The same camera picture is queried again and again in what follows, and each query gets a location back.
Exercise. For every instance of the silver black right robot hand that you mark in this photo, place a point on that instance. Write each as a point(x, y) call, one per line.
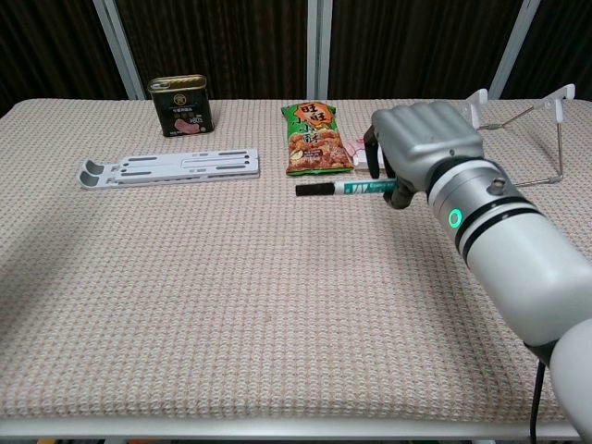
point(425, 134)

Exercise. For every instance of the white green marker body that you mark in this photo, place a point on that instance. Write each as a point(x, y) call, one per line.
point(361, 187)

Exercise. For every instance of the black marker cap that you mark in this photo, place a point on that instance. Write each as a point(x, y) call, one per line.
point(314, 189)

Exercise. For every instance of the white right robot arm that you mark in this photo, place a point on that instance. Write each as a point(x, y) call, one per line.
point(509, 259)

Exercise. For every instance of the pink wet wipes pack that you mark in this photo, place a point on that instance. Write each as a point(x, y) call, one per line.
point(358, 150)

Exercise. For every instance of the green snack bag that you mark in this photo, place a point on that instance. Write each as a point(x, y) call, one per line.
point(314, 143)

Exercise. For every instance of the dark luncheon meat can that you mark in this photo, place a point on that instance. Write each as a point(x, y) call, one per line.
point(182, 108)

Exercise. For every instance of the white folding laptop stand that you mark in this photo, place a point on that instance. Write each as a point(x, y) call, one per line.
point(176, 167)

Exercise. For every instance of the pink woven table cloth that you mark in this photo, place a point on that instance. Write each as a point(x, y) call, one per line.
point(208, 287)

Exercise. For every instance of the white partition frame post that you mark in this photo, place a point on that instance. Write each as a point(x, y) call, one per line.
point(513, 46)
point(319, 46)
point(118, 46)

